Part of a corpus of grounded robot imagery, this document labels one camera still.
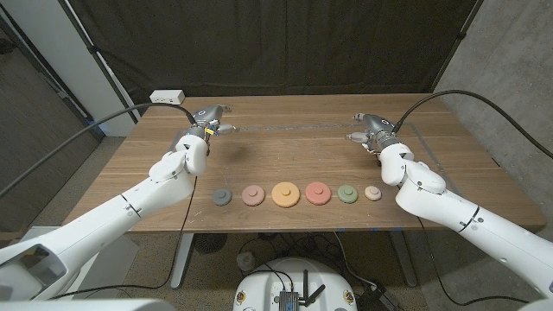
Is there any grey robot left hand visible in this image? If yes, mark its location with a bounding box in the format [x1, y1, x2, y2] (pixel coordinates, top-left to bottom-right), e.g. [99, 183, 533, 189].
[188, 104, 239, 140]

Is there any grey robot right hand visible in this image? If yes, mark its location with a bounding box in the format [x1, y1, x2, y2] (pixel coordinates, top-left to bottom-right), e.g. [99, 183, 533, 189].
[344, 112, 401, 153]

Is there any coral red toy disc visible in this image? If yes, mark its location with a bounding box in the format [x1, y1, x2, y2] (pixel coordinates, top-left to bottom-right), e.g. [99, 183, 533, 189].
[304, 181, 333, 206]

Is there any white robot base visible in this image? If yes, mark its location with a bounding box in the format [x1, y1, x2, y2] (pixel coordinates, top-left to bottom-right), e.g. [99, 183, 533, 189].
[232, 257, 359, 311]

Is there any green toy disc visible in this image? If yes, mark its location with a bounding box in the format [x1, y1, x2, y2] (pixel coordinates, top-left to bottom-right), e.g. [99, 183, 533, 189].
[337, 184, 359, 205]

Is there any grey toy disc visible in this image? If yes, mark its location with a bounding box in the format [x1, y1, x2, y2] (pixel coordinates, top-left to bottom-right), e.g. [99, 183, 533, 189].
[212, 187, 233, 207]

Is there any dusty pink toy disc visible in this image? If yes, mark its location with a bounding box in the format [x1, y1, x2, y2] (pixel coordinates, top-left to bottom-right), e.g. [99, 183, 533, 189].
[241, 184, 266, 207]

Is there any orange toy disc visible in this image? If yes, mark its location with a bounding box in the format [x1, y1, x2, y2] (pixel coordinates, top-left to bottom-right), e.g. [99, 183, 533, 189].
[270, 181, 302, 209]

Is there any white power strip box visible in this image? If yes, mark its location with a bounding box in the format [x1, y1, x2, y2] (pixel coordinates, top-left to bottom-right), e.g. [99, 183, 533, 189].
[149, 89, 186, 106]

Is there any grey tape outline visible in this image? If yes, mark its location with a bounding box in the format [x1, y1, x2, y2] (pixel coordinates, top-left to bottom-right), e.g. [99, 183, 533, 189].
[129, 122, 483, 232]

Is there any black backdrop curtain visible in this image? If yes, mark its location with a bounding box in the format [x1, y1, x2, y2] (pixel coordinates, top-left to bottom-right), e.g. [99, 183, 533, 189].
[67, 0, 480, 117]

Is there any small black floor fan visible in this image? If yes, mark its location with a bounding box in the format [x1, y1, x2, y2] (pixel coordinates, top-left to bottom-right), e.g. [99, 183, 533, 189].
[193, 232, 228, 255]

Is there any black backdrop stand pole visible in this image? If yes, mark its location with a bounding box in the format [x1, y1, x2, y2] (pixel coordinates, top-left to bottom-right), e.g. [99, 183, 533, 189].
[57, 0, 143, 124]
[429, 0, 485, 94]

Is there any grey table leg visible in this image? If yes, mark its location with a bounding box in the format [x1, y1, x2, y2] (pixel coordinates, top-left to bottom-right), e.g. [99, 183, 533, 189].
[388, 231, 418, 289]

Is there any white table leg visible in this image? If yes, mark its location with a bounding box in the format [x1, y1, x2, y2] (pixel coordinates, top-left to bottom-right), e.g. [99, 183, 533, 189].
[170, 232, 195, 289]

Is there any round grey floor object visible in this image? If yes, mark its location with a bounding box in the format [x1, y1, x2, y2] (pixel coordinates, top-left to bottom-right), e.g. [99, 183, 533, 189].
[236, 251, 257, 272]

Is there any black power adapter box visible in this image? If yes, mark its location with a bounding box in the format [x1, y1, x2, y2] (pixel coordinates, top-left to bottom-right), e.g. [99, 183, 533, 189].
[356, 284, 401, 311]

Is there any white floor platform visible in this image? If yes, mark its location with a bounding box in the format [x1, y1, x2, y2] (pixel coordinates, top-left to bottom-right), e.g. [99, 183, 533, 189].
[19, 226, 139, 299]

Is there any grey router with black antennas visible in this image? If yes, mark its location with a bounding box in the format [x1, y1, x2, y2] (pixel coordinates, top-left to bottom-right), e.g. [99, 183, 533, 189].
[278, 270, 327, 311]

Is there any white robot torso edge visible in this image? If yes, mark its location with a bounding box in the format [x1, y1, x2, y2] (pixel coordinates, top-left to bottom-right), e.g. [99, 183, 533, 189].
[0, 298, 176, 311]

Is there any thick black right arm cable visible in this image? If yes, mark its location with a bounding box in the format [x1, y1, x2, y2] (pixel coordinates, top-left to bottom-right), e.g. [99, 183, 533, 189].
[391, 89, 553, 160]

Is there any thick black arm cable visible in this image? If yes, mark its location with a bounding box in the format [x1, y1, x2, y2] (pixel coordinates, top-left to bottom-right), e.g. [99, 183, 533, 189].
[391, 89, 553, 160]
[0, 102, 198, 199]

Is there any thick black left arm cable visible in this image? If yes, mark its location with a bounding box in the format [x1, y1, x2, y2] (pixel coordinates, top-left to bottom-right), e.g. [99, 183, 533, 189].
[0, 102, 198, 199]

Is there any thin black left wrist cable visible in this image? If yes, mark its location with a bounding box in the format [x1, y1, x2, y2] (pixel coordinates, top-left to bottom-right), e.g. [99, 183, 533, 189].
[49, 175, 199, 301]

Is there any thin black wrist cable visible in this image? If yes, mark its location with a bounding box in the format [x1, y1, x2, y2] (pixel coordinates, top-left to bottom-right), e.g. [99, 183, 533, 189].
[415, 215, 531, 307]
[49, 175, 199, 301]

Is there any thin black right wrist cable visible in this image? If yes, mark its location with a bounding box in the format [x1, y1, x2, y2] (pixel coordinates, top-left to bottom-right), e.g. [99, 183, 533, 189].
[415, 215, 531, 307]

